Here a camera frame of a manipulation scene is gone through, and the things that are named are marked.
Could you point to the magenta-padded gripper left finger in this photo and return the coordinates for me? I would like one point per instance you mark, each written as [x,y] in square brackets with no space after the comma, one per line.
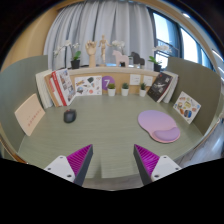
[60,166]

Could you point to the black computer mouse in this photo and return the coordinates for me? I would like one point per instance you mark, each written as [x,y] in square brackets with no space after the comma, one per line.
[70,116]

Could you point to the food sticker sheet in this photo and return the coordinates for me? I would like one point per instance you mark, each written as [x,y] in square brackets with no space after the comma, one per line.
[186,107]

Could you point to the black-covered book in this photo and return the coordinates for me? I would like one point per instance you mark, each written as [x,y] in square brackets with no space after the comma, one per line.
[159,87]

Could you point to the wooden hand model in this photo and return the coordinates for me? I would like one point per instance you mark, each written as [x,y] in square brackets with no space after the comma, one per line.
[91,53]

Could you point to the purple mouse pad with wrist rest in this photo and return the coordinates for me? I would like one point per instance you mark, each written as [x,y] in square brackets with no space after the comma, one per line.
[156,123]

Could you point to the black horse figure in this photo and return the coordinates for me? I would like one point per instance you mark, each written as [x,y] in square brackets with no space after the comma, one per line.
[136,59]

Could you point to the white books stack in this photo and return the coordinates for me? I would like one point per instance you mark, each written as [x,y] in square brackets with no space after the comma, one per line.
[172,86]

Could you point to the wooden mannequin figure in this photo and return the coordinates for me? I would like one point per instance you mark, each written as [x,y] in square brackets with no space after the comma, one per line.
[103,46]

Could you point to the window with dark frame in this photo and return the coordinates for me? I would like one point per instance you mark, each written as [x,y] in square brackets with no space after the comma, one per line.
[188,46]

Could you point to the thick white book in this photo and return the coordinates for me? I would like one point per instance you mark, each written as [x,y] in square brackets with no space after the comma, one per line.
[41,88]

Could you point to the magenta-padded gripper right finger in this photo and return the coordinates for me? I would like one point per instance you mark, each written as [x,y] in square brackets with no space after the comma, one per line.
[165,166]

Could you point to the brown-covered book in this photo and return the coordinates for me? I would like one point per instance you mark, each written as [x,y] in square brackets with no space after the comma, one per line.
[50,90]

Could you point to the pink horse figure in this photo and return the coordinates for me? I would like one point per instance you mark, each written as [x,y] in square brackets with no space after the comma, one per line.
[120,58]

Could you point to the white orchid in black pot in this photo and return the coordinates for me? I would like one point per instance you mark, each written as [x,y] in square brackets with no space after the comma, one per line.
[118,44]
[75,63]
[157,67]

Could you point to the white cartoon sticker sheet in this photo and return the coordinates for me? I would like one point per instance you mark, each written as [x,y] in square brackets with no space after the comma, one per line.
[88,86]

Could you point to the red-spined book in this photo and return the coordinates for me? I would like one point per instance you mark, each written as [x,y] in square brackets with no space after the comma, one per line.
[57,86]

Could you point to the grey curtain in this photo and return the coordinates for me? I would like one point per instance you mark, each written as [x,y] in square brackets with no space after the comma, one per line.
[100,20]

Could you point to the white wall switch plate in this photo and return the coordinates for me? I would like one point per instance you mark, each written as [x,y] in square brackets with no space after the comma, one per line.
[148,80]

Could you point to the photo-covered white book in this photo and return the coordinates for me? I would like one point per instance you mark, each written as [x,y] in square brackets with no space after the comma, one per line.
[66,85]

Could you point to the round purple number sticker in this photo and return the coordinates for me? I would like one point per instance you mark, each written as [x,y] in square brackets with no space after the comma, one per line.
[107,81]

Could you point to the small succulent in white pot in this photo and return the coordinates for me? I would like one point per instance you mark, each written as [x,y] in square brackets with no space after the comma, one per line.
[111,91]
[142,92]
[125,91]

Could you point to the beige card with red text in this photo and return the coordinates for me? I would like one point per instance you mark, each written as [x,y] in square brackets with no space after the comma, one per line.
[29,115]

